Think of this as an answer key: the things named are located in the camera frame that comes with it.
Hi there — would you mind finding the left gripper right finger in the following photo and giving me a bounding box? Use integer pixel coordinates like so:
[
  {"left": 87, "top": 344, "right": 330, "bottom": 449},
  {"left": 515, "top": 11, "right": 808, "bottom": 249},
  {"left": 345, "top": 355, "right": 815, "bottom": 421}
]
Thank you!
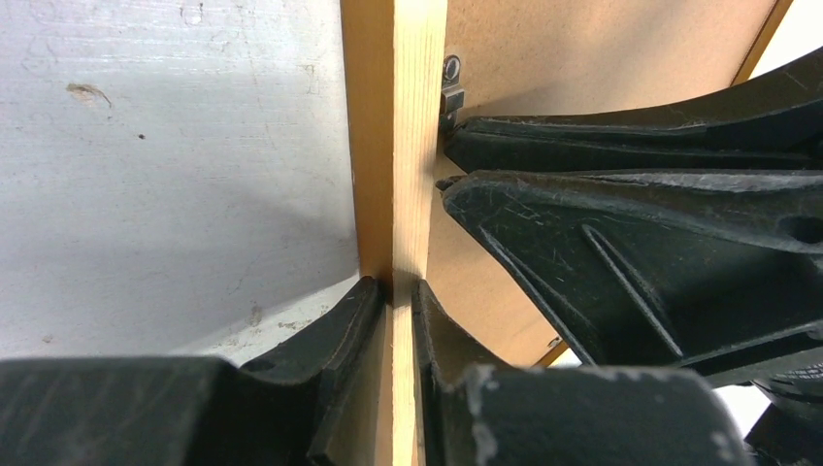
[{"left": 411, "top": 282, "right": 753, "bottom": 465}]

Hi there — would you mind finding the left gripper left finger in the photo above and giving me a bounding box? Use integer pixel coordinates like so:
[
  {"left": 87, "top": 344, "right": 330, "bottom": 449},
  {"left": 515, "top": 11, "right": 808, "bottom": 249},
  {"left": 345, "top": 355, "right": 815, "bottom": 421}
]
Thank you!
[{"left": 1, "top": 277, "right": 385, "bottom": 465}]

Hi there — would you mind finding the brown backing board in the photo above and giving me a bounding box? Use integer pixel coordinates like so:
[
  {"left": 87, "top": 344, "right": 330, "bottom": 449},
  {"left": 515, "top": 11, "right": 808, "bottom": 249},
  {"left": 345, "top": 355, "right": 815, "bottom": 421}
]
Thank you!
[{"left": 428, "top": 1, "right": 789, "bottom": 366}]

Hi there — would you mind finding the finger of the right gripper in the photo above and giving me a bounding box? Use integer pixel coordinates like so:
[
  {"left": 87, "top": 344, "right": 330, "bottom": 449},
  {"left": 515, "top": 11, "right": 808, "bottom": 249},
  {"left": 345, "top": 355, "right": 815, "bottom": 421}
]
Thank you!
[
  {"left": 438, "top": 170, "right": 822, "bottom": 386},
  {"left": 444, "top": 50, "right": 822, "bottom": 173}
]

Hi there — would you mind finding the wooden picture frame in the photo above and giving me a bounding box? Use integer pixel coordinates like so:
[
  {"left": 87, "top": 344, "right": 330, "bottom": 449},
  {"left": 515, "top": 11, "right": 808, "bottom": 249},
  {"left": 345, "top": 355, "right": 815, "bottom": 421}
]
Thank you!
[{"left": 341, "top": 1, "right": 822, "bottom": 464}]

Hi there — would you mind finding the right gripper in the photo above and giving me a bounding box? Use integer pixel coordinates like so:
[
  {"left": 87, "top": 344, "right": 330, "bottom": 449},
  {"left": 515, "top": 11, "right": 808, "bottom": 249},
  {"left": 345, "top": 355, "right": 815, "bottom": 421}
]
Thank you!
[{"left": 745, "top": 363, "right": 822, "bottom": 465}]

